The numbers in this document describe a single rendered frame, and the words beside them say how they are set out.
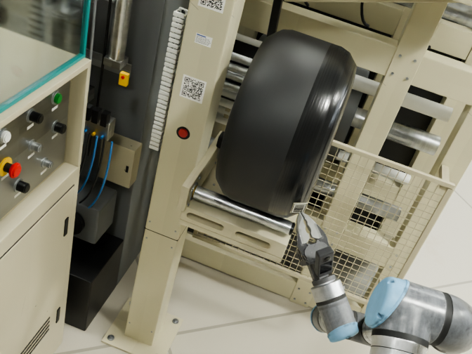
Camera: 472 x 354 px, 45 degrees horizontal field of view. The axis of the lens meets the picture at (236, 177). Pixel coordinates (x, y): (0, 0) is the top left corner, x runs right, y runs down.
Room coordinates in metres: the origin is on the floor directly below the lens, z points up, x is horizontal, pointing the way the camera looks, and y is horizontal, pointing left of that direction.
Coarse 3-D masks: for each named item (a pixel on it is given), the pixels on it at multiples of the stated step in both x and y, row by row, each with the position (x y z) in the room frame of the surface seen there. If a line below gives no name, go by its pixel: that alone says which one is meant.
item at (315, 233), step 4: (304, 216) 1.35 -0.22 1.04; (308, 216) 1.36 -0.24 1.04; (304, 220) 1.36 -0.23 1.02; (308, 220) 1.35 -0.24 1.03; (312, 220) 1.35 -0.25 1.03; (308, 224) 1.34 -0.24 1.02; (312, 224) 1.34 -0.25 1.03; (308, 228) 1.37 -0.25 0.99; (312, 228) 1.33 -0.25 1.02; (316, 228) 1.33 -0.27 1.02; (312, 232) 1.32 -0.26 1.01; (316, 232) 1.33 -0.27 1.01; (312, 236) 1.32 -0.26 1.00; (316, 236) 1.32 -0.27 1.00; (320, 236) 1.32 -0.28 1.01
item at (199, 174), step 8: (216, 136) 1.79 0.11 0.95; (208, 152) 1.67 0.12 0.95; (216, 152) 1.73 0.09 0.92; (200, 160) 1.61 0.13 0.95; (208, 160) 1.62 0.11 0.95; (216, 160) 1.76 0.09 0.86; (200, 168) 1.56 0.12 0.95; (208, 168) 1.65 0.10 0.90; (192, 176) 1.51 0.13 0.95; (200, 176) 1.55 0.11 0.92; (184, 184) 1.45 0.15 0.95; (192, 184) 1.47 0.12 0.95; (200, 184) 1.58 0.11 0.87; (184, 192) 1.44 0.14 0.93; (184, 200) 1.44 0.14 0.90; (184, 208) 1.44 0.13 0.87
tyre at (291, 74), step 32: (288, 32) 1.64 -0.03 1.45; (256, 64) 1.49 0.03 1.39; (288, 64) 1.49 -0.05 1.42; (320, 64) 1.51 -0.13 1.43; (352, 64) 1.60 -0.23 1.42; (256, 96) 1.40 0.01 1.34; (288, 96) 1.41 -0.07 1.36; (320, 96) 1.42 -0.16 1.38; (256, 128) 1.36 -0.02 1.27; (288, 128) 1.36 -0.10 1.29; (320, 128) 1.37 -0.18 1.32; (224, 160) 1.37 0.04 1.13; (256, 160) 1.34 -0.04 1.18; (288, 160) 1.33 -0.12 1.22; (320, 160) 1.36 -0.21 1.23; (224, 192) 1.42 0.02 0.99; (256, 192) 1.35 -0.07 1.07; (288, 192) 1.33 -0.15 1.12
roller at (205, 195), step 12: (192, 192) 1.48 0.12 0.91; (204, 192) 1.48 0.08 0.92; (216, 192) 1.50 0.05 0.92; (216, 204) 1.46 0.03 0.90; (228, 204) 1.46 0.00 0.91; (240, 204) 1.47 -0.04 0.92; (252, 216) 1.45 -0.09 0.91; (264, 216) 1.45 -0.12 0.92; (276, 228) 1.44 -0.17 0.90; (288, 228) 1.44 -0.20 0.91
